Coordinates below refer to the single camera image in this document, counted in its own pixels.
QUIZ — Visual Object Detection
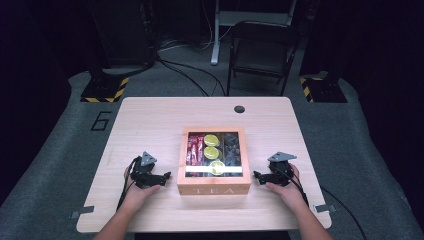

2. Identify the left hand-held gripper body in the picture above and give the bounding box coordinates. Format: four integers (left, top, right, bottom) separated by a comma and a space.
129, 151, 161, 190

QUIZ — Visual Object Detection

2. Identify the dark curtain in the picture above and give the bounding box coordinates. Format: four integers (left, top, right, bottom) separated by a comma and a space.
0, 0, 101, 205
299, 0, 424, 231

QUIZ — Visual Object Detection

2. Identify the person's left hand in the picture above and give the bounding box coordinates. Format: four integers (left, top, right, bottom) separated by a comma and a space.
121, 165, 162, 212

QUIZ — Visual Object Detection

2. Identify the black folding chair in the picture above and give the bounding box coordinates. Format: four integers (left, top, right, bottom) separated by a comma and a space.
226, 20, 301, 97

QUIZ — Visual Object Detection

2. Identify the black floor cable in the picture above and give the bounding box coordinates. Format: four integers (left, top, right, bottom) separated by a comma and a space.
158, 59, 210, 98
156, 57, 228, 98

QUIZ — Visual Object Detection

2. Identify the grey tape piece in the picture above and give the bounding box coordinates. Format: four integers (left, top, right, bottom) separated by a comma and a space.
313, 203, 337, 214
70, 205, 96, 220

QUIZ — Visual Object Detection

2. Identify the person's right hand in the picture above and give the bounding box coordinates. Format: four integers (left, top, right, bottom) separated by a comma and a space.
265, 162, 310, 215

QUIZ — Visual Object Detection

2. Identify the black hazard-striped stand base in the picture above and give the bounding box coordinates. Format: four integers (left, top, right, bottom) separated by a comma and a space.
80, 71, 131, 104
298, 73, 348, 104

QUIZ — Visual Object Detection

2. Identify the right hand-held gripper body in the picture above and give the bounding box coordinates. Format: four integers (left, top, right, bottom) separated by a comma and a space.
267, 151, 298, 187

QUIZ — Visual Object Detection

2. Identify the green round tea capsule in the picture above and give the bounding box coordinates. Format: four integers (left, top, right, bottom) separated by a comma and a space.
203, 146, 221, 160
203, 133, 221, 148
209, 160, 226, 177

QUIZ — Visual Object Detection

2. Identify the wooden tea box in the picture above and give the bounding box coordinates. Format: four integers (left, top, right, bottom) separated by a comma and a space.
176, 125, 252, 196

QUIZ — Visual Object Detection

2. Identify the white cable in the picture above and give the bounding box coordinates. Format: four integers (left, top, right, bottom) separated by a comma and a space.
199, 0, 233, 52

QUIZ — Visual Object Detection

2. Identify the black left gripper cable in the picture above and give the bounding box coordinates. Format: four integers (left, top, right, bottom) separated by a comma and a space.
115, 156, 143, 212

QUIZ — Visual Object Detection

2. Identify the white metal stand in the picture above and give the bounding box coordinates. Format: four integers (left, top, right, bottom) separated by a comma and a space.
210, 0, 298, 66

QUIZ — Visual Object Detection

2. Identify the pile of dark tea packets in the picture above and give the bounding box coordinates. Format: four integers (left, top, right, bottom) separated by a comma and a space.
223, 132, 242, 168

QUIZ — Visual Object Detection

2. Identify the black equipment cabinet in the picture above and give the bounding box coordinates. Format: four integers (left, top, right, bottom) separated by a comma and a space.
85, 0, 158, 68

